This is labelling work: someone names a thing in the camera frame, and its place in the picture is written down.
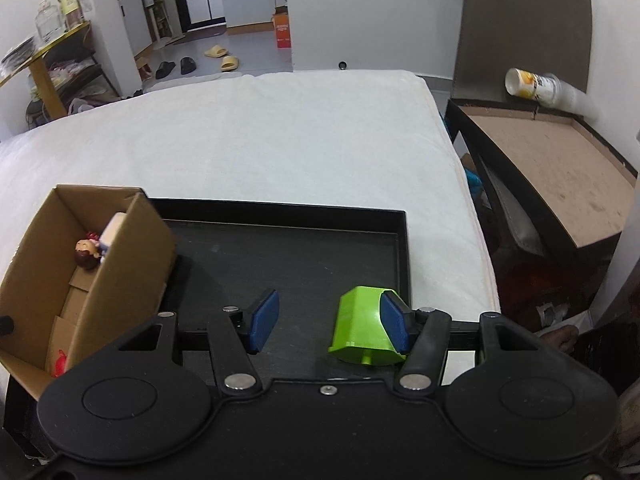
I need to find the black rectangular tray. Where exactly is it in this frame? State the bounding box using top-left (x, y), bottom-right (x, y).
top-left (2, 197), bottom-right (481, 458)

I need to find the clear glass jar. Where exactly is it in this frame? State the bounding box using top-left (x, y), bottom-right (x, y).
top-left (35, 0), bottom-right (63, 43)

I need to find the person's foot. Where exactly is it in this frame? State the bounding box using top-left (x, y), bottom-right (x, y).
top-left (542, 324), bottom-right (581, 356)

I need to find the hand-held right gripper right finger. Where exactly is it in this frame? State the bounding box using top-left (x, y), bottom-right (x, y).
top-left (378, 290), bottom-right (551, 395)

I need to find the green toy house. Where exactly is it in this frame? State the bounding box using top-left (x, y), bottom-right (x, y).
top-left (327, 286), bottom-right (408, 367)

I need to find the brown-haired doll figure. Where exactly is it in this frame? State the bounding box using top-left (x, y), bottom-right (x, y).
top-left (74, 231), bottom-right (106, 272)

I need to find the blue plastic bag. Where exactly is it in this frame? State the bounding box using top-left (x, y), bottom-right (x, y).
top-left (462, 167), bottom-right (483, 201)

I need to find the black framed brown board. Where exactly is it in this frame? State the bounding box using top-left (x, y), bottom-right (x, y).
top-left (445, 97), bottom-right (638, 263)

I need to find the orange carton box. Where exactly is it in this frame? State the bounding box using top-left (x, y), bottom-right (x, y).
top-left (271, 6), bottom-right (293, 50)

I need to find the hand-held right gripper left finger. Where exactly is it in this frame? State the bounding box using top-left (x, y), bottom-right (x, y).
top-left (107, 287), bottom-right (281, 395)

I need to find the brown cardboard box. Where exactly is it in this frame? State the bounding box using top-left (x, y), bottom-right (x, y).
top-left (0, 185), bottom-right (177, 402)

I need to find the white blanket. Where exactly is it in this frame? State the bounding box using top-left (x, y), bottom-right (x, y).
top-left (0, 69), bottom-right (501, 361)

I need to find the yellow labelled jar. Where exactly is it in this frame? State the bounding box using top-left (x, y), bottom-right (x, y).
top-left (59, 0), bottom-right (83, 31)

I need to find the beige grey toy box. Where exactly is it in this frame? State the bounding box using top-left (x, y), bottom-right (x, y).
top-left (97, 212), bottom-right (127, 263)

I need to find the stack of paper cups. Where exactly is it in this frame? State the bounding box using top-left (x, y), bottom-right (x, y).
top-left (504, 67), bottom-right (598, 121)

